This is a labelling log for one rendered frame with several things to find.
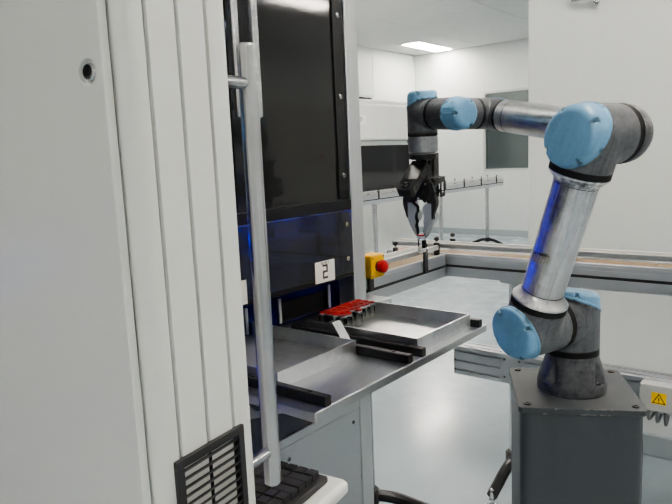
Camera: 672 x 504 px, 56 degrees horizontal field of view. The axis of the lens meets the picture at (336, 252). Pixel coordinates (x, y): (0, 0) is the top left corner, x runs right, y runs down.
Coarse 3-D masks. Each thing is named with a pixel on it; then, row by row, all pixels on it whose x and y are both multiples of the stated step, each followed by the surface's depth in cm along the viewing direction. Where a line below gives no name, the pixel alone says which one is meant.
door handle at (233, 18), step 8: (232, 0) 137; (232, 8) 137; (232, 16) 137; (232, 24) 138; (232, 32) 138; (232, 40) 138; (232, 48) 139; (232, 56) 139; (232, 64) 139; (232, 72) 140; (232, 104) 142
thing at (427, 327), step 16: (384, 304) 181; (368, 320) 175; (384, 320) 174; (400, 320) 174; (416, 320) 173; (432, 320) 171; (448, 320) 168; (464, 320) 162; (368, 336) 153; (384, 336) 150; (400, 336) 147; (416, 336) 158; (432, 336) 150; (448, 336) 156
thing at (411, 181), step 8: (408, 168) 158; (416, 168) 156; (424, 168) 156; (408, 176) 155; (416, 176) 154; (424, 176) 156; (400, 184) 154; (408, 184) 152; (416, 184) 153; (400, 192) 153; (408, 192) 152; (416, 192) 153
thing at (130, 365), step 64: (0, 0) 68; (64, 0) 63; (128, 0) 62; (192, 0) 70; (0, 64) 70; (64, 64) 65; (128, 64) 63; (192, 64) 70; (0, 128) 72; (64, 128) 66; (128, 128) 64; (192, 128) 70; (0, 192) 74; (64, 192) 68; (128, 192) 65; (192, 192) 71; (0, 256) 76; (64, 256) 69; (128, 256) 66; (192, 256) 71; (0, 320) 78; (64, 320) 71; (128, 320) 66; (192, 320) 72; (0, 384) 80; (64, 384) 73; (128, 384) 67; (192, 384) 72; (0, 448) 82; (64, 448) 75; (128, 448) 69; (192, 448) 72
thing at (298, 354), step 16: (288, 336) 158; (304, 336) 155; (320, 336) 152; (288, 352) 149; (304, 352) 149; (320, 352) 148; (336, 352) 140; (352, 352) 145; (256, 368) 129; (288, 368) 128; (304, 368) 132; (320, 368) 136
